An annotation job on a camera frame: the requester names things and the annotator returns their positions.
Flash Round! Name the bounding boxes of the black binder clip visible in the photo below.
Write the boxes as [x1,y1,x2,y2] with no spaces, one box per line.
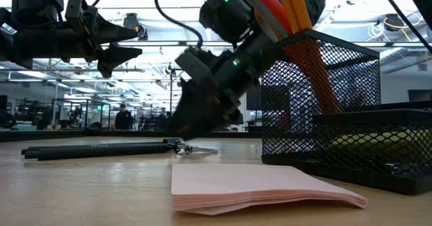
[163,138,219,155]

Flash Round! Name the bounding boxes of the black mesh desk organizer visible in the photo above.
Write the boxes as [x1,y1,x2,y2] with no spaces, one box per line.
[260,29,432,196]

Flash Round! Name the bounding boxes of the black aluminium table frame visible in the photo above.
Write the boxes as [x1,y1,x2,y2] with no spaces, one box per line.
[0,129,263,142]

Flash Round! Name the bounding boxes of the black ceiling-hung device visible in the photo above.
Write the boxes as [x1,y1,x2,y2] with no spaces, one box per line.
[382,13,405,34]
[122,12,149,41]

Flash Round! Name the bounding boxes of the black ballpoint pen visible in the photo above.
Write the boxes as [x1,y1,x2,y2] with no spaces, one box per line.
[23,143,176,162]
[20,142,166,152]
[114,139,169,146]

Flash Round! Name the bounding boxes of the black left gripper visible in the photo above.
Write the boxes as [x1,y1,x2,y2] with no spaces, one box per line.
[65,0,143,79]

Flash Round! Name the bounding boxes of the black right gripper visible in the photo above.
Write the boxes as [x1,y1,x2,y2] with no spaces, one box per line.
[170,47,252,141]

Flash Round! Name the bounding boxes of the red-handled scissors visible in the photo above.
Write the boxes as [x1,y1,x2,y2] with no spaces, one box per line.
[242,0,315,85]

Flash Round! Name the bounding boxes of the black wall monitor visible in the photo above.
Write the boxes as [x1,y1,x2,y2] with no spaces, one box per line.
[245,84,263,111]

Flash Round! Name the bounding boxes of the orange pencil with eraser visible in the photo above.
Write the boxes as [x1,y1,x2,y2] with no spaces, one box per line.
[286,0,342,115]
[274,0,335,115]

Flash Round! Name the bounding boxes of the pink sticky note pad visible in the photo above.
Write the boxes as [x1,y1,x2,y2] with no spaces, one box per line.
[170,163,368,216]

